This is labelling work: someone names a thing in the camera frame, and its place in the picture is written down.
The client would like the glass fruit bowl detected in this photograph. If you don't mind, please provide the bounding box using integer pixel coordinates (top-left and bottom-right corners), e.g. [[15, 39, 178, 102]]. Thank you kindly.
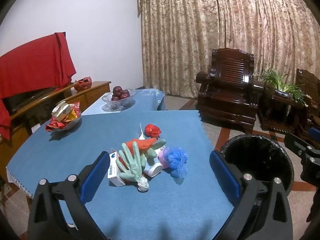
[[102, 89, 137, 111]]

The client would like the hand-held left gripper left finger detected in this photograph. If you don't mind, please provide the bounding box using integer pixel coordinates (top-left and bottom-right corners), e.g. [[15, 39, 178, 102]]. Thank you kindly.
[[27, 151, 111, 240]]

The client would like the red foil candy packet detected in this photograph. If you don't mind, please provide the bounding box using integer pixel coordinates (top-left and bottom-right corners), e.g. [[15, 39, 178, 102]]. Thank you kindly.
[[45, 121, 61, 132]]

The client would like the green potted plant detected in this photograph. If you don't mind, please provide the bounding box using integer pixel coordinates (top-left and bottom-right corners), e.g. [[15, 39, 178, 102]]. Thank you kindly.
[[253, 68, 308, 106]]

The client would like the white cardboard box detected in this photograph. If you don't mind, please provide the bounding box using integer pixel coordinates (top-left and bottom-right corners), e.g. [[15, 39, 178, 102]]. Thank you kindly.
[[107, 148, 126, 187]]

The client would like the blue white plant pot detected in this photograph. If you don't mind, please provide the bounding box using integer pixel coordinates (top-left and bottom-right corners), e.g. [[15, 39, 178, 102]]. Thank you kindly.
[[273, 88, 292, 98]]

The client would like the wooden cabinet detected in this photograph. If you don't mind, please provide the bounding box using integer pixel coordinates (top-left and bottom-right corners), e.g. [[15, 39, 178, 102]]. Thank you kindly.
[[0, 81, 112, 155]]

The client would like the red plastic bag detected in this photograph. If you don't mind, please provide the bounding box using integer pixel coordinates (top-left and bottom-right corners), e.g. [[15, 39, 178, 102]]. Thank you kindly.
[[144, 123, 162, 138]]

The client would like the gold patterned box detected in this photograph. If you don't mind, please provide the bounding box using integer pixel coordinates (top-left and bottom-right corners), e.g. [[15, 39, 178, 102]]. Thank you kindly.
[[51, 101, 72, 123]]

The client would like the yellow candy packet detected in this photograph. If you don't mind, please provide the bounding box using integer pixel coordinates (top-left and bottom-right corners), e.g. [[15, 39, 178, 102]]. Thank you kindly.
[[67, 110, 81, 121]]

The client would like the dark wooden side table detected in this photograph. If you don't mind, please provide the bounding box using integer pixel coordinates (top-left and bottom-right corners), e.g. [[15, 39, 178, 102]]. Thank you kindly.
[[257, 85, 311, 133]]

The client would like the blue plastic bag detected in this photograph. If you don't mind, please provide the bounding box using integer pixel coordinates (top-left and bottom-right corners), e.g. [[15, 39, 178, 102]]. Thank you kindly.
[[164, 147, 189, 179]]

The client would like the pink net sponge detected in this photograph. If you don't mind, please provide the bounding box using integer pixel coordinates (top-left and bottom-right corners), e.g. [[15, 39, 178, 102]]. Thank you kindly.
[[158, 147, 172, 168]]

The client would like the red bag with handles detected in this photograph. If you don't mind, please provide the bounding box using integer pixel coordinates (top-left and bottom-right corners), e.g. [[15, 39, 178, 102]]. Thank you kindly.
[[74, 77, 93, 92]]

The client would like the white tissue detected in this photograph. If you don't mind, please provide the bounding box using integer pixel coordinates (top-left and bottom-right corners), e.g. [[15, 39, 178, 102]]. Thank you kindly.
[[137, 176, 150, 192]]

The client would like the black bag-lined waste bin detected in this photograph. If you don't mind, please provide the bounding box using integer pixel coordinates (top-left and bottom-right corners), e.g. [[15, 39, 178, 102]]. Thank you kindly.
[[220, 134, 294, 205]]

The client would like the red cloth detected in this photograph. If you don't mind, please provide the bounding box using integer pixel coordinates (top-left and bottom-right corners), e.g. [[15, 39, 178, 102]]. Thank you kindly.
[[0, 32, 77, 140]]

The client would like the green rubber glove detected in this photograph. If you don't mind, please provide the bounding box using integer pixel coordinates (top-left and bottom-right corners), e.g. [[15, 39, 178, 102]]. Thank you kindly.
[[116, 139, 167, 188]]

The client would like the glass snack dish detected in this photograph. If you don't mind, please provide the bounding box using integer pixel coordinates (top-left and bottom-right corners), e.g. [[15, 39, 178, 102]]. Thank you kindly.
[[48, 112, 82, 132]]

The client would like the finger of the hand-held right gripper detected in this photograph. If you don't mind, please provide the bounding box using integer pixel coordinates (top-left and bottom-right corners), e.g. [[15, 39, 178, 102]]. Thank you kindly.
[[308, 126, 320, 141], [284, 132, 320, 165]]

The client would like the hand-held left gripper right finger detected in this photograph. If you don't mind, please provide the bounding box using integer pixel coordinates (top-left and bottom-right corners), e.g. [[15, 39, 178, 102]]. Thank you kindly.
[[209, 150, 293, 240]]

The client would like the light blue tablecloth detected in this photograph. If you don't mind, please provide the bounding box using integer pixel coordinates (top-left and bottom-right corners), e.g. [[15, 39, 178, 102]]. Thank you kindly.
[[81, 88, 165, 117]]

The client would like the dark wooden armchair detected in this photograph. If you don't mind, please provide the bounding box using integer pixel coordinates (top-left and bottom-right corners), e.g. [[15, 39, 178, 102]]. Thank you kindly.
[[296, 69, 320, 141], [195, 48, 264, 133]]

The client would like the beige patterned curtain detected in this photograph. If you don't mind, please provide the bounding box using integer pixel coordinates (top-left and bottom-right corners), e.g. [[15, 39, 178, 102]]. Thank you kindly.
[[137, 0, 320, 101]]

